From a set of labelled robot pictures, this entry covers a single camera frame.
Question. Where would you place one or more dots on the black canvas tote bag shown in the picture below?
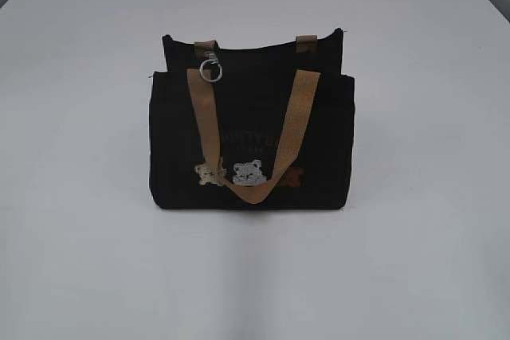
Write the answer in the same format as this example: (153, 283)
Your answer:
(216, 117)

